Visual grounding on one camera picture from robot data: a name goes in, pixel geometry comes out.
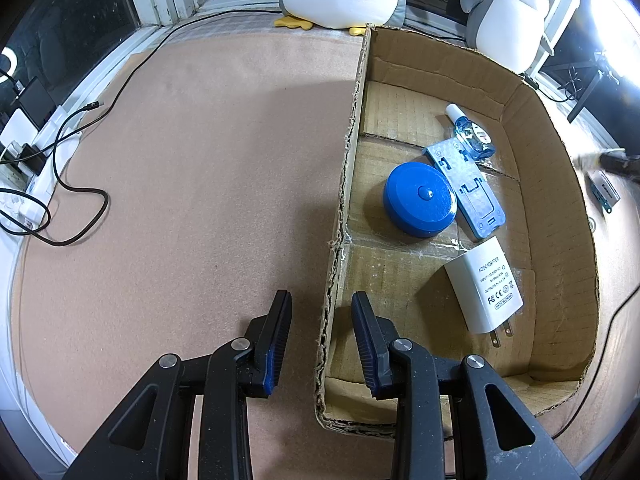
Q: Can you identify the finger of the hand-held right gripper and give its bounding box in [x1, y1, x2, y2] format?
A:
[572, 149, 640, 177]

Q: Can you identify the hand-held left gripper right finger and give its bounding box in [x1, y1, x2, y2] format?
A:
[351, 291, 581, 480]

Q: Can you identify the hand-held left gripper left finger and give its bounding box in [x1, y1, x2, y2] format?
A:
[65, 289, 293, 480]

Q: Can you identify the white power adapter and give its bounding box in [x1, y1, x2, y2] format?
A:
[443, 236, 525, 348]

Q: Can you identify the blue folding phone stand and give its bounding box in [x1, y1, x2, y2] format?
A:
[422, 137, 507, 241]

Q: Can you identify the small blue liquid bottle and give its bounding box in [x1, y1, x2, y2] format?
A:
[445, 103, 497, 161]

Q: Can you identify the blue round tape measure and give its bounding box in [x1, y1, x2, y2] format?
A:
[383, 162, 457, 239]

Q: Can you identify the brown cardboard box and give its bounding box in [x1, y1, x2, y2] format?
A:
[314, 25, 601, 443]

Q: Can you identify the black tripod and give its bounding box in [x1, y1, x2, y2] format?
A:
[550, 50, 621, 123]

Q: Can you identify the brown mat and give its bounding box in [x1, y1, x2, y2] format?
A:
[10, 25, 640, 480]

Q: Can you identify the small penguin plush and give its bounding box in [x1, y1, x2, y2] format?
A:
[460, 0, 555, 75]

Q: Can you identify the white power strip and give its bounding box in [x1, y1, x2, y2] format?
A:
[0, 105, 83, 233]

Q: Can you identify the black charger plug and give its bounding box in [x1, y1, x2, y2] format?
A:
[20, 144, 48, 173]

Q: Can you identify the checkered cloth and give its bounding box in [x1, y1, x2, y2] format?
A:
[165, 10, 371, 43]

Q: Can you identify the white charger block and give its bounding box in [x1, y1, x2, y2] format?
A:
[0, 110, 41, 156]

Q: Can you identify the black flat device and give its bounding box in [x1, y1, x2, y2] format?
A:
[9, 76, 56, 126]

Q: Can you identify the white ring light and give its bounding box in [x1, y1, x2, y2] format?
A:
[587, 0, 640, 81]

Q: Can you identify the thin black cable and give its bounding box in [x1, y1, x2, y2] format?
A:
[550, 287, 640, 436]

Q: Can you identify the black looped cable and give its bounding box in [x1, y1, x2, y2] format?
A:
[0, 110, 111, 248]

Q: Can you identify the black ring light cable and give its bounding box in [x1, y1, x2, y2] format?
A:
[84, 7, 288, 111]

